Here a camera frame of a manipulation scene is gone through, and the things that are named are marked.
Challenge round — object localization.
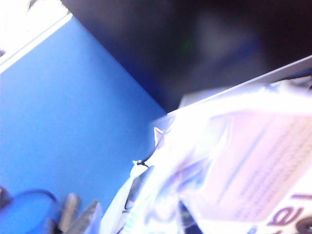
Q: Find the thick black power cable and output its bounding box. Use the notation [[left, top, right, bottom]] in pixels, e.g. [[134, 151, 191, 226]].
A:
[[13, 188, 59, 208]]

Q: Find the white calendar page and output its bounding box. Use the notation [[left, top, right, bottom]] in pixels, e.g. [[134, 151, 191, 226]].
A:
[[99, 78, 312, 234]]

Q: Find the large black monitor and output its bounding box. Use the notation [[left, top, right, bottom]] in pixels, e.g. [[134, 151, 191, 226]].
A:
[[60, 0, 312, 115]]

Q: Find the beige canvas calendar stand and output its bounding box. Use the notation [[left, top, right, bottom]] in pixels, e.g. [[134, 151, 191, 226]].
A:
[[58, 192, 103, 234]]

